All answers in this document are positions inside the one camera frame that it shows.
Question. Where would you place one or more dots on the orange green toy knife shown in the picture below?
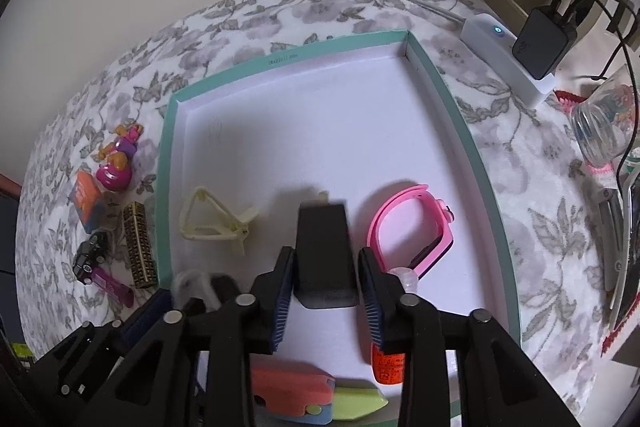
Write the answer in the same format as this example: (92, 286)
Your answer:
(290, 387)

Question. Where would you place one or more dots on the orange lip balm tube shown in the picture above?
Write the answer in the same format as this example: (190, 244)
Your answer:
(389, 364)

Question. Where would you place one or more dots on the magenta toy stick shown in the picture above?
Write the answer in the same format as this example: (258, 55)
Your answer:
(115, 289)

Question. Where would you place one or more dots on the black power adapter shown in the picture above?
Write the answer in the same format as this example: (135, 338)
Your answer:
(325, 252)

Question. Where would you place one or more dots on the clear glass cup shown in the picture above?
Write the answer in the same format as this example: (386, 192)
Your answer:
(600, 127)

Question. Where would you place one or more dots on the pink doll toy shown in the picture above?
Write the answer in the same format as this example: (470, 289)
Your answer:
(115, 177)

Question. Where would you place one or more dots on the blue orange toy house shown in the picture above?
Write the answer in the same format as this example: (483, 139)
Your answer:
(87, 199)

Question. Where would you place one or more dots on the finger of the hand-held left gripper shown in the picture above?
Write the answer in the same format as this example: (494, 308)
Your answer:
(222, 289)
(145, 312)

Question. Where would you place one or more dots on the cream triangular clip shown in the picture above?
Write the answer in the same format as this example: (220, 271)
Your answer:
(245, 218)

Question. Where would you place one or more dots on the dark cabinet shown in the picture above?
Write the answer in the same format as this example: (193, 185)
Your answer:
(7, 257)

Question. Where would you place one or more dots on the white power strip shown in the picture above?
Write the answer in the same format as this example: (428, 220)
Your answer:
(485, 32)

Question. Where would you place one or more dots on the pink wrist watch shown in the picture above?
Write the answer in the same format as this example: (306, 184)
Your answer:
(440, 212)

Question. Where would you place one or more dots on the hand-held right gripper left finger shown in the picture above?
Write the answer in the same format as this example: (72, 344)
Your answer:
(280, 297)

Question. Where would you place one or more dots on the silver metal clip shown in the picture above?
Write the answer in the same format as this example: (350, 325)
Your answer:
(615, 257)

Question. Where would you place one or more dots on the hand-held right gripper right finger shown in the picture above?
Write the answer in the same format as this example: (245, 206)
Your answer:
(372, 302)

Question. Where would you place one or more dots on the white earbud case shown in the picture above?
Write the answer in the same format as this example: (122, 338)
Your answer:
(190, 282)

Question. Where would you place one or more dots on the black toy car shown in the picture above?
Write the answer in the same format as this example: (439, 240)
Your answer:
(90, 254)

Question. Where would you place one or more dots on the black plugged charger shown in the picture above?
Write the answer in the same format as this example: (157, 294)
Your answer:
(542, 42)

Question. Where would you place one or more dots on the teal cardboard box tray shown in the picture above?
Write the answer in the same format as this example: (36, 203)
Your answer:
(325, 132)

